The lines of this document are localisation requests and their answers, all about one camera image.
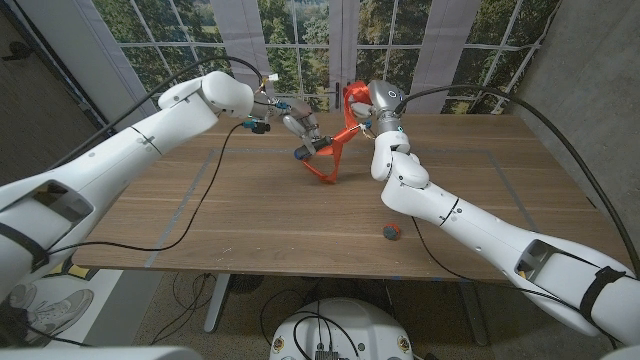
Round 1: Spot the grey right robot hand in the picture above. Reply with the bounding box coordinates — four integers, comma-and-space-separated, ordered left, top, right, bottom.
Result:
349, 78, 405, 136

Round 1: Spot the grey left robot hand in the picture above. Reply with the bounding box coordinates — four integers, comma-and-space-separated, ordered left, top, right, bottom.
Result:
260, 97, 335, 156

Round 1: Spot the black handled screwdriver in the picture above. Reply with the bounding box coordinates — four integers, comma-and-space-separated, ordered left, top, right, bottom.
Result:
293, 124, 364, 161

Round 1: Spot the orange ribbon roll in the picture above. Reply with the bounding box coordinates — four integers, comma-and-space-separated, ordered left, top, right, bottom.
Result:
301, 81, 374, 185

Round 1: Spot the printed window backdrop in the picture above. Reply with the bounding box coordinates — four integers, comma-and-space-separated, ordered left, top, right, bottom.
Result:
92, 0, 561, 131

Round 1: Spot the black ribbed round object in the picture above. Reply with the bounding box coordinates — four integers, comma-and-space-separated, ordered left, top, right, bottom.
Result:
228, 274, 265, 295

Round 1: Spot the white table leg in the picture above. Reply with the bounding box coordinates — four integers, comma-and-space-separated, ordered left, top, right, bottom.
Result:
203, 273, 232, 335

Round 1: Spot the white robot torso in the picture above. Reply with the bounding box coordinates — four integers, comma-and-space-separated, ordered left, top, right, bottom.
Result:
269, 297, 414, 360

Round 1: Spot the grey table leg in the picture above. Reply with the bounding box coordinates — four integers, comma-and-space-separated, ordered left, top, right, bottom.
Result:
458, 280, 489, 347

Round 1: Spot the printed floor mat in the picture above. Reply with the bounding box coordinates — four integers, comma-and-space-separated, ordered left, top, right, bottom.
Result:
0, 257, 124, 349

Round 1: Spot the grey sneaker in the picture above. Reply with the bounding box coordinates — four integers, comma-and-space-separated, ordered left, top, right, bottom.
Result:
9, 282, 95, 336

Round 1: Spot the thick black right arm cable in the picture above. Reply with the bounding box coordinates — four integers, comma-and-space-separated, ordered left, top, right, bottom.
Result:
397, 83, 640, 279

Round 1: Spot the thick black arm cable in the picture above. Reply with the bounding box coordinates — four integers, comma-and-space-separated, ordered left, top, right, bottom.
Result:
397, 83, 640, 279
47, 54, 266, 171

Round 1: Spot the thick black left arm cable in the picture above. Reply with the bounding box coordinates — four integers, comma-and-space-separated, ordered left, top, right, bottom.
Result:
47, 54, 266, 171

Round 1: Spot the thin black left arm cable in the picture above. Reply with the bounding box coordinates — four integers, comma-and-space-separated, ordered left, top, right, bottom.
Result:
47, 119, 251, 256

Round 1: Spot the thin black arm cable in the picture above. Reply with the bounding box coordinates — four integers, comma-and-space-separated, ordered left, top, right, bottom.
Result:
47, 119, 251, 256
409, 214, 621, 346

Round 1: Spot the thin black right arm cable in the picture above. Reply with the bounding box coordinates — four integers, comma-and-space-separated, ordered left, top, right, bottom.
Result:
409, 214, 621, 346

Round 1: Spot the black torso cable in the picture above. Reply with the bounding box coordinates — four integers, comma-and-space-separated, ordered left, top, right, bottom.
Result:
293, 310, 361, 359

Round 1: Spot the black floor cable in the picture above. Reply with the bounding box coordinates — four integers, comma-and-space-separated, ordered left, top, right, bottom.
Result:
149, 272, 217, 346

